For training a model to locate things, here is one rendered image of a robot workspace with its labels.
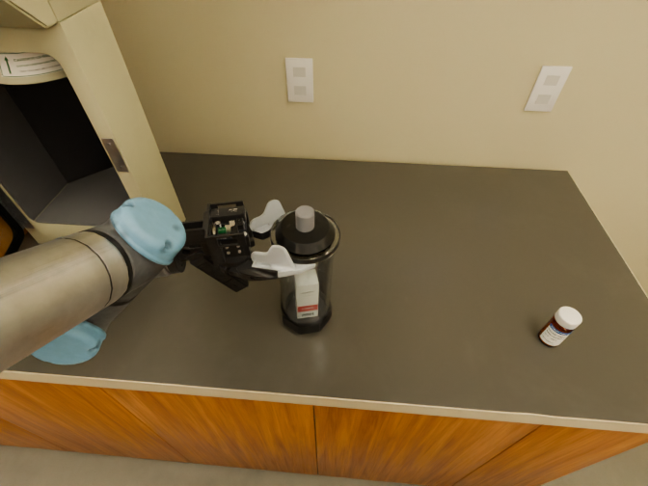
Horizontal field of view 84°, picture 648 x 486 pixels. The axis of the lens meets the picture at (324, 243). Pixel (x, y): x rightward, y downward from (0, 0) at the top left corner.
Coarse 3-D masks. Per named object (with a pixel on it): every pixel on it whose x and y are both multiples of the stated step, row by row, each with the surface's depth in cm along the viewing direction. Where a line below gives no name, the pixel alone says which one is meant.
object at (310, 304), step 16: (336, 224) 56; (272, 240) 54; (336, 240) 54; (304, 256) 52; (320, 256) 52; (304, 272) 55; (320, 272) 56; (288, 288) 59; (304, 288) 58; (320, 288) 59; (288, 304) 63; (304, 304) 61; (320, 304) 63; (304, 320) 65
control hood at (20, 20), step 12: (0, 0) 41; (12, 0) 42; (24, 0) 43; (36, 0) 45; (0, 12) 43; (12, 12) 43; (24, 12) 44; (36, 12) 45; (48, 12) 47; (0, 24) 46; (12, 24) 46; (24, 24) 46; (36, 24) 46; (48, 24) 47
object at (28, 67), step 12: (0, 60) 55; (12, 60) 55; (24, 60) 56; (36, 60) 56; (48, 60) 57; (0, 72) 56; (12, 72) 56; (24, 72) 56; (36, 72) 57; (48, 72) 57; (60, 72) 58; (12, 84) 57; (24, 84) 57
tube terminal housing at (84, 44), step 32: (64, 0) 49; (96, 0) 55; (0, 32) 50; (32, 32) 50; (64, 32) 49; (96, 32) 55; (64, 64) 53; (96, 64) 56; (96, 96) 56; (128, 96) 64; (96, 128) 60; (128, 128) 65; (128, 160) 65; (160, 160) 76; (128, 192) 70; (160, 192) 77; (32, 224) 80
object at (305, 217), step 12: (288, 216) 55; (300, 216) 51; (312, 216) 52; (324, 216) 56; (276, 228) 55; (288, 228) 54; (300, 228) 53; (312, 228) 53; (324, 228) 54; (288, 240) 52; (300, 240) 52; (312, 240) 52; (324, 240) 52; (300, 252) 52; (312, 252) 52
